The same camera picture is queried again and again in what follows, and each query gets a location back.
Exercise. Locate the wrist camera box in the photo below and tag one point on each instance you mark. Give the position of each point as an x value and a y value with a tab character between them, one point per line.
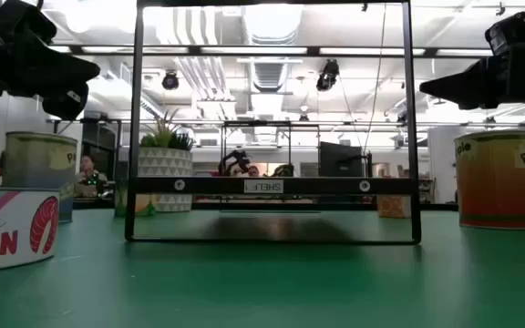
25	23
511	34

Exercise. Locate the orange pineapple can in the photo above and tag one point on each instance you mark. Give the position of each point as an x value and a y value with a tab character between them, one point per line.
495	182

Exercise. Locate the white round column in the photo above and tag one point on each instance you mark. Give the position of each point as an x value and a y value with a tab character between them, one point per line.
440	164

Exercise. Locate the black computer monitor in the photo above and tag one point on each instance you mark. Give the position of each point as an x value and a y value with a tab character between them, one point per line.
340	159

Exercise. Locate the black aluminium table frame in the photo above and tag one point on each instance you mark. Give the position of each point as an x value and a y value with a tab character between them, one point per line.
435	207

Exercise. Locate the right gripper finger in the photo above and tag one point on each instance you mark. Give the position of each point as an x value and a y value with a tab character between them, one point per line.
472	100
463	82

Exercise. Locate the black metal shelf wooden board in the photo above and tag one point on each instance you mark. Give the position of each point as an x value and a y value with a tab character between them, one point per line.
217	186

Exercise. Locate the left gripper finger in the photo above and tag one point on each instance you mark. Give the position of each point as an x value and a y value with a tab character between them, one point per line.
75	70
64	105

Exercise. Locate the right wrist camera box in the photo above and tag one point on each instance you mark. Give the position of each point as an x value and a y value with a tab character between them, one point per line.
511	34

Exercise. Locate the pink salmon flat can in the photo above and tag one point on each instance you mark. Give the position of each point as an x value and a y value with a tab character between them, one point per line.
12	228

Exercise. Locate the succulent in white patterned pot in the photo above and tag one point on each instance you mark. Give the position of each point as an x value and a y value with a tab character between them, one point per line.
164	159

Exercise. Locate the black metal frame rack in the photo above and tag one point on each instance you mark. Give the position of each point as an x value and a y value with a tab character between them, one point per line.
107	121

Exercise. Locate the black ceiling camera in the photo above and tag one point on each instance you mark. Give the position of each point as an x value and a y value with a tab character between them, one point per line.
170	80
327	75

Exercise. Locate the background black robot arm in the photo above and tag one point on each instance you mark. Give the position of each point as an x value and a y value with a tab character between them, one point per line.
233	161

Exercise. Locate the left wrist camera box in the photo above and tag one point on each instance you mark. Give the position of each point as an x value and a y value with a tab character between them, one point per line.
25	23

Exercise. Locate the person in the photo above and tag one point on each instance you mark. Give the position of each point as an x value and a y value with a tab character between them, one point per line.
90	175
253	171

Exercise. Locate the black ceiling light rail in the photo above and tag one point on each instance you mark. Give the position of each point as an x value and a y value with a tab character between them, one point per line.
430	52

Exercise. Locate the blue cherries can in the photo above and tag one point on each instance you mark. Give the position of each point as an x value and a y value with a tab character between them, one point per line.
39	159

